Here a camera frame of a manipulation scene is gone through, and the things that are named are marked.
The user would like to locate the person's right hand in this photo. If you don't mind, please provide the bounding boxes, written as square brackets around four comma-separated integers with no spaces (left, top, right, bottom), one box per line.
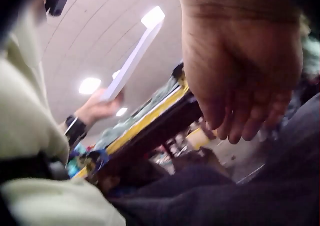
[177,0,304,145]

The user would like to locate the person's left hand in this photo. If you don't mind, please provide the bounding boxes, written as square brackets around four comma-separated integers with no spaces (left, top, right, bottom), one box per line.
[74,88,125,126]

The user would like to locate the person's right fingers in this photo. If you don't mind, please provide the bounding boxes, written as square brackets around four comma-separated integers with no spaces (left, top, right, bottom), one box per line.
[199,91,293,145]

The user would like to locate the white board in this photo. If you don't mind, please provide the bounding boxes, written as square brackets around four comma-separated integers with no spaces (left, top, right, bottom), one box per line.
[99,23,165,103]

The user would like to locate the person's legs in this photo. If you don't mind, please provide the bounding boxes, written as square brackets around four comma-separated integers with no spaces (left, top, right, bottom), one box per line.
[110,93,320,226]

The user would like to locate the full shop shelf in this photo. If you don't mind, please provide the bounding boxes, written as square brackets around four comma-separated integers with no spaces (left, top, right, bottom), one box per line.
[66,62,220,186]

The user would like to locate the black wrist band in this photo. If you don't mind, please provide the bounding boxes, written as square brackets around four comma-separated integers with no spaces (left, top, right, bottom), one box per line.
[64,115,87,146]

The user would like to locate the person's body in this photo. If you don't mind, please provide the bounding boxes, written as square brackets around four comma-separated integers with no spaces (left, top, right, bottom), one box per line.
[0,1,127,226]

